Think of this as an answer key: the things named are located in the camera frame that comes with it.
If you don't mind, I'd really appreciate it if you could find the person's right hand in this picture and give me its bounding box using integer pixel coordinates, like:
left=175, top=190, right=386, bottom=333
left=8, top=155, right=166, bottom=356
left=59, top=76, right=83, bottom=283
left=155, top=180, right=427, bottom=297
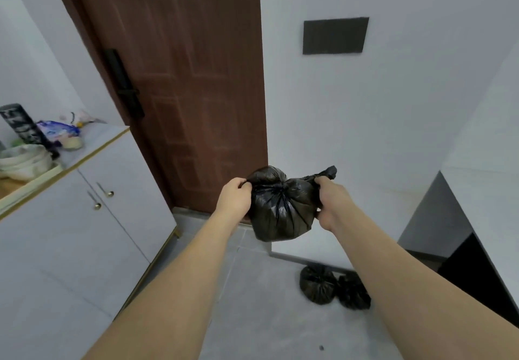
left=314, top=176, right=358, bottom=233

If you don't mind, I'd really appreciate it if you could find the person's left hand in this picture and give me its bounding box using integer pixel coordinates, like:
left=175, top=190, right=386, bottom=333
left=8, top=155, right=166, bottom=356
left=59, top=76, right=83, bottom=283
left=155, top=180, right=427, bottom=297
left=214, top=177, right=253, bottom=223

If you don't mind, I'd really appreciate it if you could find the black garbage bag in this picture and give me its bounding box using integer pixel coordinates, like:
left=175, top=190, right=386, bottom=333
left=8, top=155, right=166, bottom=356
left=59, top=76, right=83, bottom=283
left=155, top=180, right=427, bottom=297
left=337, top=272, right=371, bottom=311
left=246, top=165, right=338, bottom=243
left=300, top=265, right=338, bottom=305

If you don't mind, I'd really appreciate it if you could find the person's right forearm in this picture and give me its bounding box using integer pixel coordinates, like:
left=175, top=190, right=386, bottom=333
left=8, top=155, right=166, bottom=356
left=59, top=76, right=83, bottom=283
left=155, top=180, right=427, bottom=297
left=332, top=206, right=519, bottom=360

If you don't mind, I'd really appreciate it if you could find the person's left forearm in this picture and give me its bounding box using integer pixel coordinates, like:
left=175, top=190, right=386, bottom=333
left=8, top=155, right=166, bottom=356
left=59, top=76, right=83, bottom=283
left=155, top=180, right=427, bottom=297
left=82, top=208, right=241, bottom=360

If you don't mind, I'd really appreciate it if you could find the brown wooden door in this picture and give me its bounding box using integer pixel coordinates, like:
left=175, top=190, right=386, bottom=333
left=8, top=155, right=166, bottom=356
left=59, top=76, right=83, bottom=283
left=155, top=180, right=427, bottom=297
left=45, top=0, right=269, bottom=214

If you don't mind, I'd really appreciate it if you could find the white counter with dark opening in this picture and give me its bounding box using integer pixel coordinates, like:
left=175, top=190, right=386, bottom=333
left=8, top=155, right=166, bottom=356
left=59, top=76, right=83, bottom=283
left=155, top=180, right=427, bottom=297
left=397, top=43, right=519, bottom=328

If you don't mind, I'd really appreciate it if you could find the white plastic bag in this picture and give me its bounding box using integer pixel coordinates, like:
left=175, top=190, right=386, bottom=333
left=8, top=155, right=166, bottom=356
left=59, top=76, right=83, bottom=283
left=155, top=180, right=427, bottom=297
left=60, top=109, right=107, bottom=129

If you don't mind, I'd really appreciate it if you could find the white cabinet with gold trim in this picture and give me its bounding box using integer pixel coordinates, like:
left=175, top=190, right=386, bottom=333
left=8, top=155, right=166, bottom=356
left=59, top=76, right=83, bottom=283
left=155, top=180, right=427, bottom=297
left=0, top=124, right=182, bottom=360

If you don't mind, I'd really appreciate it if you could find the blue and white packet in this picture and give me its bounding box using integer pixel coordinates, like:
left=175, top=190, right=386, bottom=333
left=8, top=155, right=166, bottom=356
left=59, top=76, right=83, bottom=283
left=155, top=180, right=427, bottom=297
left=36, top=120, right=81, bottom=142

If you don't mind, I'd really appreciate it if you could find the white bowl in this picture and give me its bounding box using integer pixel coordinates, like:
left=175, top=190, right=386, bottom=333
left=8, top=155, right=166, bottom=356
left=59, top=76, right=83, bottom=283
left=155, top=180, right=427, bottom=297
left=0, top=144, right=53, bottom=181

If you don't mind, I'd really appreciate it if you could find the black patterned cylinder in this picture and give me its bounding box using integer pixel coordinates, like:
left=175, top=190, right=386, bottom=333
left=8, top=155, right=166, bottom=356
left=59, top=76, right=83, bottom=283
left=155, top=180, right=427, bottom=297
left=0, top=103, right=60, bottom=161

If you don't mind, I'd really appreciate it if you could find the black door lock handle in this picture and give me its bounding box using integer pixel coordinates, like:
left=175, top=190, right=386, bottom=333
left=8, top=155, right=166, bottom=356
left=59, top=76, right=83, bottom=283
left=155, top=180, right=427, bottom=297
left=102, top=48, right=146, bottom=120

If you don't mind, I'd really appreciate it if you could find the black wall panel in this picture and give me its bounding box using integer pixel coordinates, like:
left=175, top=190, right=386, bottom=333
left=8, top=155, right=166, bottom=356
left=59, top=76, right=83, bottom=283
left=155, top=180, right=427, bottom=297
left=302, top=17, right=370, bottom=55

